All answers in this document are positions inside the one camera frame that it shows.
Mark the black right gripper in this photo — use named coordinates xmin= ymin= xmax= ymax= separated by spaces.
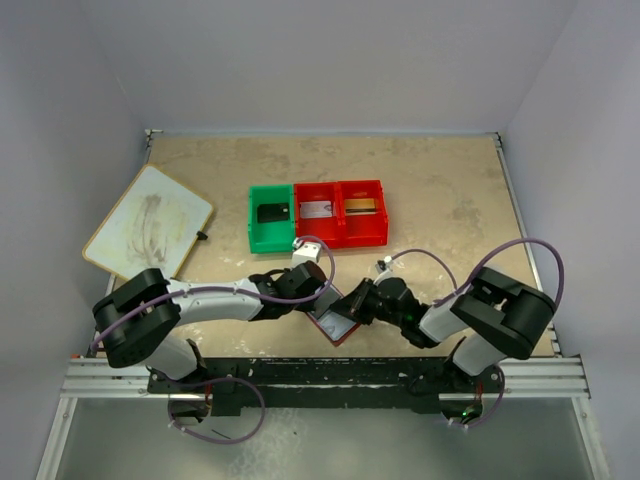
xmin=329 ymin=277 xmax=404 ymax=327

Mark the white card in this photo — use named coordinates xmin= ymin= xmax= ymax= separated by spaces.
xmin=299 ymin=200 xmax=334 ymax=219

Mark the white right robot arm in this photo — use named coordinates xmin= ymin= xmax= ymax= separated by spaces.
xmin=329 ymin=267 xmax=557 ymax=391

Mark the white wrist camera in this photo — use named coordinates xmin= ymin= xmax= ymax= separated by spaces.
xmin=374 ymin=255 xmax=394 ymax=285
xmin=291 ymin=238 xmax=322 ymax=267

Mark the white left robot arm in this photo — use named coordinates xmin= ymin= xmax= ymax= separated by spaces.
xmin=91 ymin=261 xmax=330 ymax=392

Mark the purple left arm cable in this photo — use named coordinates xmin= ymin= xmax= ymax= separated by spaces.
xmin=90 ymin=235 xmax=336 ymax=444

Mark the outer red plastic bin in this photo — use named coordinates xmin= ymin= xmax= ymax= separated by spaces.
xmin=339 ymin=180 xmax=389 ymax=248

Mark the aluminium table frame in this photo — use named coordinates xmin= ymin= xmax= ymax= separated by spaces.
xmin=34 ymin=130 xmax=612 ymax=480

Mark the yellow-framed whiteboard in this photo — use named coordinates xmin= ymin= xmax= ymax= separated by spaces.
xmin=82 ymin=164 xmax=214 ymax=280

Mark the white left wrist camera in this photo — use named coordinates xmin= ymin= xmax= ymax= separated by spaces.
xmin=291 ymin=238 xmax=322 ymax=267

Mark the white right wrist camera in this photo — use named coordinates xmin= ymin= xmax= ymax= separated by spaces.
xmin=374 ymin=255 xmax=394 ymax=285

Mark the green plastic bin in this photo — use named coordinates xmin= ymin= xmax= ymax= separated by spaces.
xmin=248 ymin=184 xmax=295 ymax=254

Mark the red leather card holder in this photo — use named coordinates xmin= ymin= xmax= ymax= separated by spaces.
xmin=306 ymin=308 xmax=360 ymax=346

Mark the black VIP card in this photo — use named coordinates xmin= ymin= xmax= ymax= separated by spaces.
xmin=309 ymin=286 xmax=343 ymax=320

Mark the red plastic bin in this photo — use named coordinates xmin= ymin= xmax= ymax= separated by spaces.
xmin=294 ymin=182 xmax=346 ymax=248
xmin=339 ymin=180 xmax=389 ymax=248

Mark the middle red plastic bin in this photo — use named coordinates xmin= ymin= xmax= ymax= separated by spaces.
xmin=294 ymin=182 xmax=346 ymax=248

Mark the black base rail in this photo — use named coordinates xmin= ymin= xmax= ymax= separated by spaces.
xmin=148 ymin=357 xmax=505 ymax=418

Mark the gold card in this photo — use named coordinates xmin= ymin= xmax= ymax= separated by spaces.
xmin=344 ymin=198 xmax=377 ymax=216

